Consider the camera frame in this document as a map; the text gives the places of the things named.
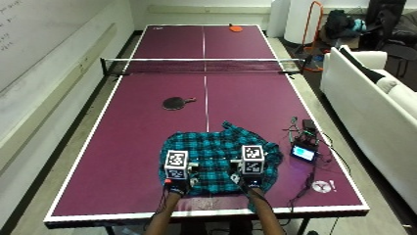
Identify white sofa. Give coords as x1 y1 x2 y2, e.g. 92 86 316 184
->
320 44 417 214

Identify white marker cube on right glove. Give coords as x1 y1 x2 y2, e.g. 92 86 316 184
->
240 144 268 176

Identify white cylindrical column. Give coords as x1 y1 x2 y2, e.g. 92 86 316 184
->
282 0 325 45

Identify whiteboard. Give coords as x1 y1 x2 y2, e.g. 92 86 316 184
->
0 0 119 94

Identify black bag pile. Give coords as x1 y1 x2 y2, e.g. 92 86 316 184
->
324 9 368 42

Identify person's left hand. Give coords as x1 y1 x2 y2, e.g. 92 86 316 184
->
163 159 203 197

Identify orange metal frame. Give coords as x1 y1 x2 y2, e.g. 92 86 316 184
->
298 0 326 72

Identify black table tennis paddle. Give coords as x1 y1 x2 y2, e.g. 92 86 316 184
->
161 96 199 112

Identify white marker cube on glove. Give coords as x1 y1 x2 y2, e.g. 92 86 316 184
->
240 144 268 176
163 149 192 180

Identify white marker cube on left glove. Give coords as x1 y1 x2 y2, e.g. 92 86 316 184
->
163 149 192 180

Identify person's right hand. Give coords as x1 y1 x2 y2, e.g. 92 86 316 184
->
225 157 266 191

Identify small device with lit screen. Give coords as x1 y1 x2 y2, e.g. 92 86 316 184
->
289 130 322 164

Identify black cables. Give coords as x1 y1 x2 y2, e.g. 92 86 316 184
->
281 117 349 213

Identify teal plaid shirt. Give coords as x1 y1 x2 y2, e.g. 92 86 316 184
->
157 120 284 213

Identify table tennis net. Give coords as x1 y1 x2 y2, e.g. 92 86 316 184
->
99 57 313 76

